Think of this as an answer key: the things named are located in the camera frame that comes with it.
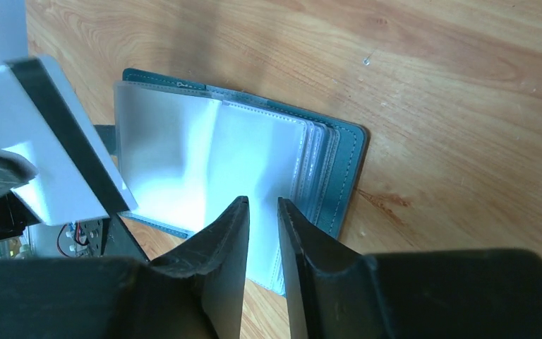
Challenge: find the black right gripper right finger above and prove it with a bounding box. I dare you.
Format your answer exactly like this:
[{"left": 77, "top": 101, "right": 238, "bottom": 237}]
[{"left": 277, "top": 198, "right": 542, "bottom": 338}]

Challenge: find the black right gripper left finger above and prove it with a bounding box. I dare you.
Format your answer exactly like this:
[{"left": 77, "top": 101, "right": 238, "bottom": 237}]
[{"left": 0, "top": 196, "right": 249, "bottom": 338}]

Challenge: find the white card with magnetic stripe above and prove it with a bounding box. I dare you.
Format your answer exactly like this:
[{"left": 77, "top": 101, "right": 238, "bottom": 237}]
[{"left": 0, "top": 54, "right": 137, "bottom": 225}]

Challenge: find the blue leather card holder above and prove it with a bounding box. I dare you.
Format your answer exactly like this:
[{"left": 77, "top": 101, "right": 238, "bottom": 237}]
[{"left": 96, "top": 69, "right": 370, "bottom": 295}]

